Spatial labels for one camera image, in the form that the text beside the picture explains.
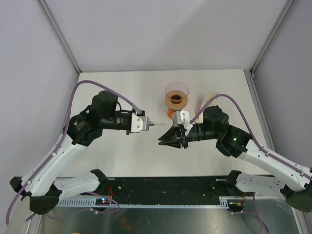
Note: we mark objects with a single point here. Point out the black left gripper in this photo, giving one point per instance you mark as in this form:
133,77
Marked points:
151,124

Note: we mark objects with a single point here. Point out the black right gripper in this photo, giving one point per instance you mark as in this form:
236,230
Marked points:
175,131

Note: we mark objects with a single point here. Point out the cream coffee filter holder stack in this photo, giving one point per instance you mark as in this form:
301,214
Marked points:
209,96

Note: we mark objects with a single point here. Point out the clear pink plastic dripper cone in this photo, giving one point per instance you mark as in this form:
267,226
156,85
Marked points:
176,91

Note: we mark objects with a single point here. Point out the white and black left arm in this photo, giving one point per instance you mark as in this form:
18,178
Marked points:
43,187

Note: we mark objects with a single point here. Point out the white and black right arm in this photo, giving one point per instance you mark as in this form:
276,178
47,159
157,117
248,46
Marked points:
289,181

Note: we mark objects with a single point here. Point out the wooden and orange dripper stand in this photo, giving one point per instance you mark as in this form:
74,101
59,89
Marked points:
173,107

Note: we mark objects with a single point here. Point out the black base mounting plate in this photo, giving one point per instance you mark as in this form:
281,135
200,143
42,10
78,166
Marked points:
168,189

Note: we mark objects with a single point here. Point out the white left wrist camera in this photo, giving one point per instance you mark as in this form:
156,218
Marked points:
139,123

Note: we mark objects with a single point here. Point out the aluminium frame rail front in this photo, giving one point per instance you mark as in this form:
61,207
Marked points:
264,185

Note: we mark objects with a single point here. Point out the grey slotted cable duct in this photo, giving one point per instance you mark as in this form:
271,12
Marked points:
95,202

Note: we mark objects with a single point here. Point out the aluminium left corner post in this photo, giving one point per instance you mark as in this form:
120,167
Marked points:
51,20

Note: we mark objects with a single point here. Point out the aluminium corner post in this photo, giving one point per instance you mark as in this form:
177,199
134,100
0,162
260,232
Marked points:
51,20
280,21

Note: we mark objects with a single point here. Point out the aluminium right corner post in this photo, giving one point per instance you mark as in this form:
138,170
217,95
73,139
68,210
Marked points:
280,21

